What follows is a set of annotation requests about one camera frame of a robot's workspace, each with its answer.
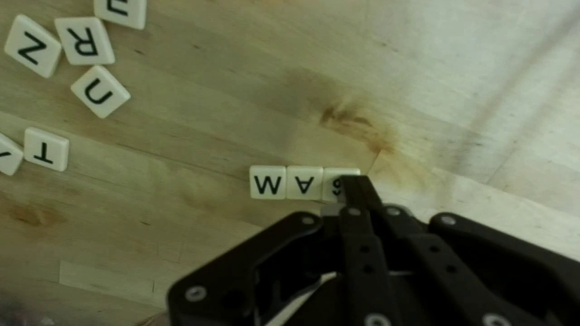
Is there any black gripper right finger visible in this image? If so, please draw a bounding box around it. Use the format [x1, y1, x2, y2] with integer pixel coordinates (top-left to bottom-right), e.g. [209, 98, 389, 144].
[354, 174, 580, 326]

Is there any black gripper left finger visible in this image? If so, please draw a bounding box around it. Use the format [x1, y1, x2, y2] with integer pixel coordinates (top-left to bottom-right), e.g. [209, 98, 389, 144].
[166, 174, 389, 326]

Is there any letter tile S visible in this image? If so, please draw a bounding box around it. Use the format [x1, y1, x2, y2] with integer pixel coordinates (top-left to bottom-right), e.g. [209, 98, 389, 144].
[320, 167, 362, 205]

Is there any letter tile A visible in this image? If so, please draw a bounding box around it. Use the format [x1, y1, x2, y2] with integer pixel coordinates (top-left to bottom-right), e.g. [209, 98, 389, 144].
[284, 165, 325, 202]

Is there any letter tile M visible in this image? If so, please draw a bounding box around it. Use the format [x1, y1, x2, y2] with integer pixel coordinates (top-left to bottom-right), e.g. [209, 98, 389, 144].
[247, 165, 289, 202]

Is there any letter tile U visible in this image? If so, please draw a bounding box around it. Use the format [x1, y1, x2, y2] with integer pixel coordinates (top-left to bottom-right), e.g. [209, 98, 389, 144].
[68, 64, 131, 120]

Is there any letter tile T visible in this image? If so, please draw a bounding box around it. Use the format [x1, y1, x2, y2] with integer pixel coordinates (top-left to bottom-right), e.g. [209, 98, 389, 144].
[21, 127, 70, 174]

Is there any letter tile P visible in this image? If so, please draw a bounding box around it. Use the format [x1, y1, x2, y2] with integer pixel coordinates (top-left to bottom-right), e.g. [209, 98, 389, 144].
[0, 133, 25, 178]

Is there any letter tile R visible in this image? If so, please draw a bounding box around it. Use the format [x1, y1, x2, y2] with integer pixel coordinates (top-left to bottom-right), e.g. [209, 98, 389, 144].
[52, 15, 115, 67]

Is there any letter tile E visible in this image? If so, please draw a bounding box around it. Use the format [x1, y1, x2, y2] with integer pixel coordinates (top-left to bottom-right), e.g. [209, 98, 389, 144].
[92, 0, 148, 31]

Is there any letter tile Z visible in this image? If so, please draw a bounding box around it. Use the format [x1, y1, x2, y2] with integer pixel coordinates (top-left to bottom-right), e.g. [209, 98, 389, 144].
[3, 13, 63, 80]

